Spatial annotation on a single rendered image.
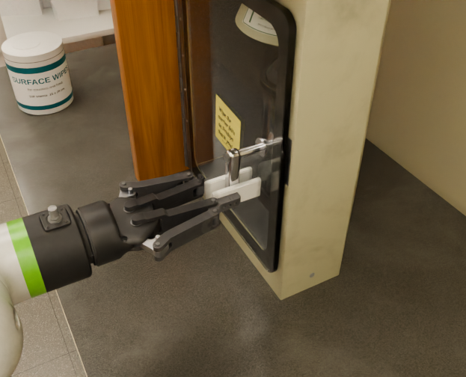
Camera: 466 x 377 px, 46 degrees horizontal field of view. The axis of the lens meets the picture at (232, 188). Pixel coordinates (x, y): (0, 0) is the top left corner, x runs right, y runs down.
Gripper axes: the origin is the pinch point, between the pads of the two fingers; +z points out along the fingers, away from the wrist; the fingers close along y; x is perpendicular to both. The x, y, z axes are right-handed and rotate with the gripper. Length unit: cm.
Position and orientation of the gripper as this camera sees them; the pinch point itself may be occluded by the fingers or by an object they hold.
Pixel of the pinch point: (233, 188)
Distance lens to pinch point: 72.8
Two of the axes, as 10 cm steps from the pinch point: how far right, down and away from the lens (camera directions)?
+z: 8.8, -3.0, 3.7
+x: -0.3, 7.3, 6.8
